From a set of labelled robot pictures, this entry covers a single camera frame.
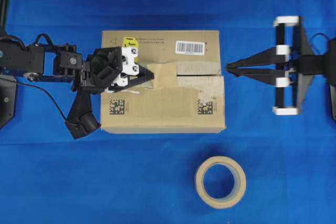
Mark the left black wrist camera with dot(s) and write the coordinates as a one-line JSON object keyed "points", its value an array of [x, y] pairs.
{"points": [[80, 120]]}

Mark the beige masking tape roll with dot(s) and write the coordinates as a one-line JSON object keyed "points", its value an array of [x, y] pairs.
{"points": [[239, 187]]}

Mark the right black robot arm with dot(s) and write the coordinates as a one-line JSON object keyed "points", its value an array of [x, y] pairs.
{"points": [[323, 64]]}

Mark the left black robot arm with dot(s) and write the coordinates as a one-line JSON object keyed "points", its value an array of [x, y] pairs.
{"points": [[40, 61]]}

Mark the brown cardboard box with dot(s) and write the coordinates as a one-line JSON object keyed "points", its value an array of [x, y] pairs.
{"points": [[196, 105]]}

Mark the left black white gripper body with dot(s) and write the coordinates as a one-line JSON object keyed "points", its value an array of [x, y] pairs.
{"points": [[102, 67]]}

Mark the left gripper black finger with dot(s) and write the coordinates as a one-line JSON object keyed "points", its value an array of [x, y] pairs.
{"points": [[143, 73], [120, 83]]}

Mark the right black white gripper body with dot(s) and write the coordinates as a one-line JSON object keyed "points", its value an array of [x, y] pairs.
{"points": [[294, 56]]}

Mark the beige tape strip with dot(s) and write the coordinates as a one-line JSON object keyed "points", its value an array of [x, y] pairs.
{"points": [[165, 75]]}

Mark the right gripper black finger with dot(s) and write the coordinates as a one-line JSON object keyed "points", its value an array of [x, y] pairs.
{"points": [[273, 55], [273, 77]]}

